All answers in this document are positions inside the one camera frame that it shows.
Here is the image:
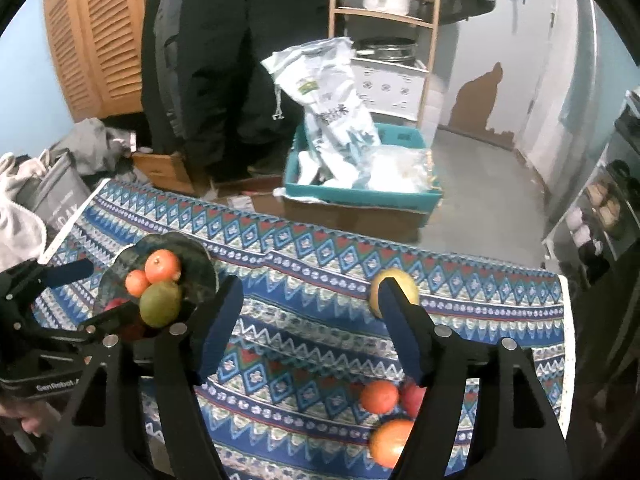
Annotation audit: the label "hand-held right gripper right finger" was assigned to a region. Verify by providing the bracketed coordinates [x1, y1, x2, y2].
[377, 276, 572, 480]

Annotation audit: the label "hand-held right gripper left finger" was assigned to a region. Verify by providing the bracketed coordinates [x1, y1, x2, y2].
[42, 275, 246, 480]

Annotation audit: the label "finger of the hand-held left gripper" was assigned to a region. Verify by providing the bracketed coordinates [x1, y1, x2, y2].
[25, 258, 95, 301]
[30, 303, 152, 347]

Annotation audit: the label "red apple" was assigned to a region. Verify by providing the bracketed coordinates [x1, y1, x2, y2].
[397, 381, 428, 418]
[106, 297, 147, 341]

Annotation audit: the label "small tangerine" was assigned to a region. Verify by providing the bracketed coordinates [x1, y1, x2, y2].
[360, 380, 401, 415]
[125, 270, 151, 297]

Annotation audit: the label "yellow green apple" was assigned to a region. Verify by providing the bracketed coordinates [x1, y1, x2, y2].
[369, 269, 420, 320]
[139, 281, 183, 327]

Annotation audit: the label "dark green glass plate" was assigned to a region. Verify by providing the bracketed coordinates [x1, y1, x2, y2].
[97, 232, 221, 343]

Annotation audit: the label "large orange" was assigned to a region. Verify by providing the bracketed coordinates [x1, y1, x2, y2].
[145, 249, 182, 283]
[369, 419, 416, 468]

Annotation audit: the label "person's left hand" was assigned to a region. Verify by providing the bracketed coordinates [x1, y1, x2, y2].
[0, 399, 59, 437]

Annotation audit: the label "white towel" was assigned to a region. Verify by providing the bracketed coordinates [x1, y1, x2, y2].
[0, 152, 49, 272]

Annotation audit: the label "grey printed laundry bag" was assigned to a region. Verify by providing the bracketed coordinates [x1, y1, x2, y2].
[19, 151, 94, 242]

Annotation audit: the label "blue patterned tablecloth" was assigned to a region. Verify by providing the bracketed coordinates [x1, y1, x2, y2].
[30, 178, 573, 480]

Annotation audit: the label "brown cardboard box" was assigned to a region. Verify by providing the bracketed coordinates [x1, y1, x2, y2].
[281, 194, 432, 244]

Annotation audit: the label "grey clothing pile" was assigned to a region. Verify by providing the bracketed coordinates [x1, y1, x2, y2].
[49, 118, 137, 177]

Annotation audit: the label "wooden crate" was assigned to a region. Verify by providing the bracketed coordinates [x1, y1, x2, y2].
[131, 151, 197, 197]

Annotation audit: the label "teal plastic basket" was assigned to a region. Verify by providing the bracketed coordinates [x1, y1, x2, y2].
[283, 121, 444, 212]

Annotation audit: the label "clear plastic bag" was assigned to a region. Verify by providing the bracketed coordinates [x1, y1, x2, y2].
[359, 144, 437, 194]

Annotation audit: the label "shoe rack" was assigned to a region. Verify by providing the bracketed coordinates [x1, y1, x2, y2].
[542, 87, 640, 286]

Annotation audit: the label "wooden louvered closet door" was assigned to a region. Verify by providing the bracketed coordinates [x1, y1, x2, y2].
[42, 0, 157, 122]

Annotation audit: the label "grey jacket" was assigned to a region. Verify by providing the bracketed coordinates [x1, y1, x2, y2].
[154, 0, 187, 113]

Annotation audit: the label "group of shoes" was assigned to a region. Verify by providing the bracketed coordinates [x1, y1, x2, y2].
[570, 87, 640, 271]

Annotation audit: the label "white patterned plastic basket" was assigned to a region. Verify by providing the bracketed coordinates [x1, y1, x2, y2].
[349, 56, 432, 122]

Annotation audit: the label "white printed rice bag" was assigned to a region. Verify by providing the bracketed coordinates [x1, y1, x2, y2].
[261, 36, 382, 187]

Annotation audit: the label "black hooded jacket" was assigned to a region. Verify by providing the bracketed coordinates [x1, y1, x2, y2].
[142, 0, 332, 182]

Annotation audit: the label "wooden shelf rack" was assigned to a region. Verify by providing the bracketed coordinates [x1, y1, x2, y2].
[327, 0, 444, 127]

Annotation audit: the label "steel pot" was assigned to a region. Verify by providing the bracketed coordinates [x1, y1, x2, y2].
[354, 36, 419, 67]

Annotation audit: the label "white door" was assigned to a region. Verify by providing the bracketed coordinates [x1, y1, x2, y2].
[515, 0, 577, 162]

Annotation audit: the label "olive hanging bag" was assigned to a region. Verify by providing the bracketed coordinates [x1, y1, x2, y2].
[419, 0, 497, 27]

